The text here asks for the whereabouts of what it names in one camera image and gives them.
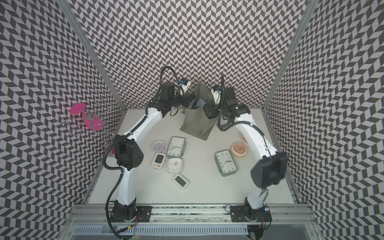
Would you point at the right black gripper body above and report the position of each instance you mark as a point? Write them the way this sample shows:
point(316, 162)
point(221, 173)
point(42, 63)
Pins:
point(215, 110)

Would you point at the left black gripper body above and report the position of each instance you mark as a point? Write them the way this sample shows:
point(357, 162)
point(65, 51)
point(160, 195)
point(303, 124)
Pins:
point(178, 99)

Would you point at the green canvas bag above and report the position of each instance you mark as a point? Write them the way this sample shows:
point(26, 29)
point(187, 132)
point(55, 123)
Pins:
point(195, 122)

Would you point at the white square analog clock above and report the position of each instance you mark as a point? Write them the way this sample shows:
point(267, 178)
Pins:
point(174, 165)

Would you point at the white timer with orange buttons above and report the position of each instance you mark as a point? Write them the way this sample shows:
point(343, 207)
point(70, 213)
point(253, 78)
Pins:
point(158, 161)

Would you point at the white digital clock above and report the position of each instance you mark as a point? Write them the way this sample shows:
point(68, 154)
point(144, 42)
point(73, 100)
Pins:
point(181, 181)

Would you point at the blue square alarm clock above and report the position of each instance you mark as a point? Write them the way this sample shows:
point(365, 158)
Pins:
point(200, 103)

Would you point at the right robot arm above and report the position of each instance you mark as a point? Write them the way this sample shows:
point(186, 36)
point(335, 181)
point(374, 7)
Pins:
point(271, 164)

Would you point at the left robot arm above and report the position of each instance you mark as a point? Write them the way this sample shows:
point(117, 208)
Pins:
point(125, 154)

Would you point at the orange round clock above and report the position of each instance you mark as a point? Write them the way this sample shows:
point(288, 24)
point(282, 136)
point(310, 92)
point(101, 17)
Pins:
point(239, 150)

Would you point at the green rectangular analog clock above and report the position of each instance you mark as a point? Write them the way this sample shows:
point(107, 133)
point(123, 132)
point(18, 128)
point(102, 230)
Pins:
point(176, 147)

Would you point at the pink round alarm clock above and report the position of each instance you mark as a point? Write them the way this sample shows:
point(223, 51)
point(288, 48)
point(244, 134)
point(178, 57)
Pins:
point(158, 146)

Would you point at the large green analog clock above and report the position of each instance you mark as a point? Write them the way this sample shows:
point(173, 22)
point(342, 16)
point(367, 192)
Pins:
point(225, 163)

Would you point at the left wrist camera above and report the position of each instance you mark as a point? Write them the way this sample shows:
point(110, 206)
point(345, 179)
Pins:
point(184, 85)

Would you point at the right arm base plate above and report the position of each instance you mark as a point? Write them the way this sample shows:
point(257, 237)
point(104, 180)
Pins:
point(245, 213)

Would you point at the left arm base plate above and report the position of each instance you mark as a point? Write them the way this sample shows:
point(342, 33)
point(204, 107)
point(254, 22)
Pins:
point(128, 214)

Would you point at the aluminium front rail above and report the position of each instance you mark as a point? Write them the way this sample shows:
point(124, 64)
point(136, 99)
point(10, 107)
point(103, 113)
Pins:
point(198, 214)

